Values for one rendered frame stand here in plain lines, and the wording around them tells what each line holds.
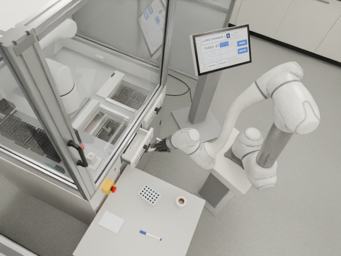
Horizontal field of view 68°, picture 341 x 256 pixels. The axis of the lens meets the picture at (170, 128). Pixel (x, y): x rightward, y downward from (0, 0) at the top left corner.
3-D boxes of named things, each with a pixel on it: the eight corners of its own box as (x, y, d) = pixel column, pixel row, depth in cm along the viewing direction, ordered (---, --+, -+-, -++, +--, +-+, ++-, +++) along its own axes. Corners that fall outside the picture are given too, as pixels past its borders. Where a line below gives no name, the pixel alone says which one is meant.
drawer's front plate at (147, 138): (152, 136, 182) (153, 128, 173) (133, 169, 166) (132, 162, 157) (150, 135, 182) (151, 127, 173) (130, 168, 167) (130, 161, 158)
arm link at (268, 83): (251, 74, 116) (263, 96, 108) (288, 49, 107) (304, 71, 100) (263, 87, 125) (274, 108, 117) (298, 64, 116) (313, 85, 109)
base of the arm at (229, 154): (260, 149, 183) (263, 145, 178) (245, 170, 172) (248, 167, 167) (238, 135, 188) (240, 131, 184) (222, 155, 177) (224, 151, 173)
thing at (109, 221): (124, 220, 154) (124, 219, 153) (116, 234, 149) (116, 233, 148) (106, 211, 156) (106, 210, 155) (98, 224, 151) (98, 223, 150)
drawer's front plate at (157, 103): (162, 102, 200) (163, 93, 191) (145, 130, 185) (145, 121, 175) (160, 101, 200) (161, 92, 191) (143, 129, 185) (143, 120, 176)
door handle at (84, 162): (90, 166, 108) (82, 144, 92) (87, 171, 107) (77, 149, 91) (80, 161, 109) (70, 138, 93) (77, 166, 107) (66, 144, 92)
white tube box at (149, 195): (161, 196, 164) (161, 194, 161) (153, 207, 160) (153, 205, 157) (145, 185, 167) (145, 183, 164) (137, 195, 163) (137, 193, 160)
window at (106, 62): (160, 85, 187) (175, -71, 108) (94, 185, 141) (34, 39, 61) (159, 85, 187) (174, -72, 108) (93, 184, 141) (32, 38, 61)
